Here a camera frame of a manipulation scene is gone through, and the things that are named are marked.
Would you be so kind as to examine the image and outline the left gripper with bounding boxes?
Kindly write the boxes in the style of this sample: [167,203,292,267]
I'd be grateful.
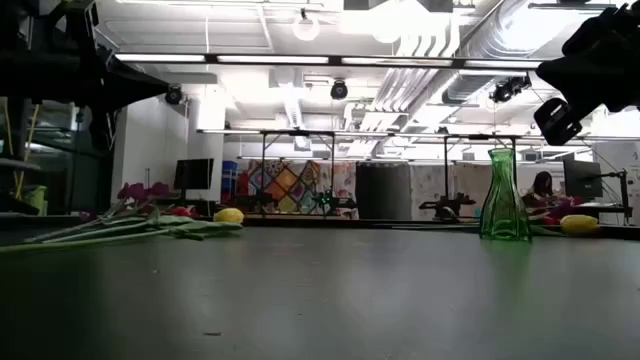
[54,29,170,115]

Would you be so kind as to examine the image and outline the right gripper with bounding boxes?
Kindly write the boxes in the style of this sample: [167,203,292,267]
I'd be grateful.
[534,47,640,114]

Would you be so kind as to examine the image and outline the yellow tulip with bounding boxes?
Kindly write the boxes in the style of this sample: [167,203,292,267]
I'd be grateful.
[529,214,601,238]
[0,207,246,254]

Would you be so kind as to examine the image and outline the green glass vase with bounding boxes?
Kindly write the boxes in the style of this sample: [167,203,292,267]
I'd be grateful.
[478,147,533,243]

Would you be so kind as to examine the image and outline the black computer monitor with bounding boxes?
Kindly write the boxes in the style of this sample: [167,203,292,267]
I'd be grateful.
[173,157,215,202]
[563,158,605,200]

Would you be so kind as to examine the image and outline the distant LED light beam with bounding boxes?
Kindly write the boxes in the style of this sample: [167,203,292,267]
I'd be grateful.
[196,128,640,142]

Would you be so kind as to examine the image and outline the white poster board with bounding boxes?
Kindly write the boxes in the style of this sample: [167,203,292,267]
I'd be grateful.
[592,141,640,226]

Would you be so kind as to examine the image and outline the person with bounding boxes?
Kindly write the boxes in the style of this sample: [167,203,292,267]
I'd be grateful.
[521,170,557,209]

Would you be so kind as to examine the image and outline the blue storage bins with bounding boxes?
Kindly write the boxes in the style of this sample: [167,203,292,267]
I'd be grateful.
[221,160,240,205]

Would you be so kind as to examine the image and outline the overhead LED light bar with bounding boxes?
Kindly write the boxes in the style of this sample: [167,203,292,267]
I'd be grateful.
[113,51,545,70]

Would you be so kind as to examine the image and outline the yellow-green container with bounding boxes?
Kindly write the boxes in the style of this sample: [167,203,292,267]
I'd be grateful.
[20,184,49,217]

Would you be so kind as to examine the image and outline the colourful patchwork quilt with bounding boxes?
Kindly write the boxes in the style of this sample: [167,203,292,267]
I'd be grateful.
[238,159,331,216]

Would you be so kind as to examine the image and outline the white round pendant lamp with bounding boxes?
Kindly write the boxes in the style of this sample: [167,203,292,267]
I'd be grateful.
[292,7,321,43]

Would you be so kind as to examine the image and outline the white patterned cloth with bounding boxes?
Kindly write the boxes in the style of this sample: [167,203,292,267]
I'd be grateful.
[410,163,489,221]

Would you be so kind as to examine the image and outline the floral hanging cloth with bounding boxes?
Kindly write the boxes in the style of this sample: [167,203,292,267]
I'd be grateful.
[319,160,359,219]

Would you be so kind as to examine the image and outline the dark grey curtain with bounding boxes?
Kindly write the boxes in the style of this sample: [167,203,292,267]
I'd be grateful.
[355,162,412,221]

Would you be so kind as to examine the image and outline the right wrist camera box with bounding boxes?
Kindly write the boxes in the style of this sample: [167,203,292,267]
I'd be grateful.
[533,97,584,147]

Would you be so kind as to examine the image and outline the black ceiling track rail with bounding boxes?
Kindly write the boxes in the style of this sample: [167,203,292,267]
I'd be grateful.
[528,1,616,11]

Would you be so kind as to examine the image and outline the black ceiling camera cluster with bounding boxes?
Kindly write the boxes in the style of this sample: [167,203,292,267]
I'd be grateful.
[488,73,533,105]

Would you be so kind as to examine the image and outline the yellow strap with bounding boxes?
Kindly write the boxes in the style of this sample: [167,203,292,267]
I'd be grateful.
[13,102,42,200]

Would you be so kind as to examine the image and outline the black metal station frame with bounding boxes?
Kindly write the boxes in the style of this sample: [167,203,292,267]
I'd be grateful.
[442,132,522,221]
[259,129,337,217]

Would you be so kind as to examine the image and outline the black table edge frame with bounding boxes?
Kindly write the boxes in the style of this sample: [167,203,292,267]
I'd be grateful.
[0,213,640,240]

